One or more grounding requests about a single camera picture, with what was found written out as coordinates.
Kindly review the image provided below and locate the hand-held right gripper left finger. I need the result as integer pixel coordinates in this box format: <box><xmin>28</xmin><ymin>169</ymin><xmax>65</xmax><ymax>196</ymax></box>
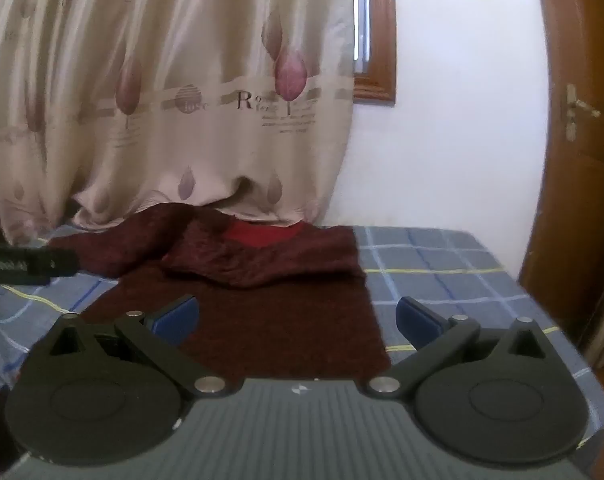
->
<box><xmin>49</xmin><ymin>294</ymin><xmax>243</xmax><ymax>402</ymax></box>

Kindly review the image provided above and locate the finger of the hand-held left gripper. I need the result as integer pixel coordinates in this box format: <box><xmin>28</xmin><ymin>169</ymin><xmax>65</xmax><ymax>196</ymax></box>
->
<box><xmin>48</xmin><ymin>248</ymin><xmax>81</xmax><ymax>278</ymax></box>

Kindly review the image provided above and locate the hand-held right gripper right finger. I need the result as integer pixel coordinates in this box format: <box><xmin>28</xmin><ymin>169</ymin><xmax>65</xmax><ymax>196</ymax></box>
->
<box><xmin>364</xmin><ymin>296</ymin><xmax>548</xmax><ymax>404</ymax></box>

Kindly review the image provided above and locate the dark red towel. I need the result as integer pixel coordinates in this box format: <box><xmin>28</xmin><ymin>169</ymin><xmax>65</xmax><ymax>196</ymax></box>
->
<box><xmin>47</xmin><ymin>204</ymin><xmax>393</xmax><ymax>386</ymax></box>

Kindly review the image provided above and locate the blue plaid bed sheet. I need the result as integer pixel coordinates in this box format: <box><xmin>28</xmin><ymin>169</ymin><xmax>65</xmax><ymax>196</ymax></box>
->
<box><xmin>0</xmin><ymin>224</ymin><xmax>604</xmax><ymax>480</ymax></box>

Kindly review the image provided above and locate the brown wooden door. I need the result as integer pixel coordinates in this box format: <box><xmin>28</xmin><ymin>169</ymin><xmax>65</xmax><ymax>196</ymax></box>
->
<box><xmin>517</xmin><ymin>0</ymin><xmax>604</xmax><ymax>361</ymax></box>

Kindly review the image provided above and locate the beige leaf print curtain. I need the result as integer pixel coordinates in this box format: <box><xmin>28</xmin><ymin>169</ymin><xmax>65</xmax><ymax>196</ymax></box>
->
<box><xmin>0</xmin><ymin>0</ymin><xmax>357</xmax><ymax>246</ymax></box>

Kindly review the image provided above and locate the metal door handle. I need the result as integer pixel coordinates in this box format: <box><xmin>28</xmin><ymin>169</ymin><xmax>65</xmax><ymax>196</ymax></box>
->
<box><xmin>564</xmin><ymin>84</ymin><xmax>602</xmax><ymax>143</ymax></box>

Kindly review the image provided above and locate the wooden window frame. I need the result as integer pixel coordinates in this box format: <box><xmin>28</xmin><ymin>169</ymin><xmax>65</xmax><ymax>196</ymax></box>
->
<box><xmin>351</xmin><ymin>0</ymin><xmax>398</xmax><ymax>106</ymax></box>

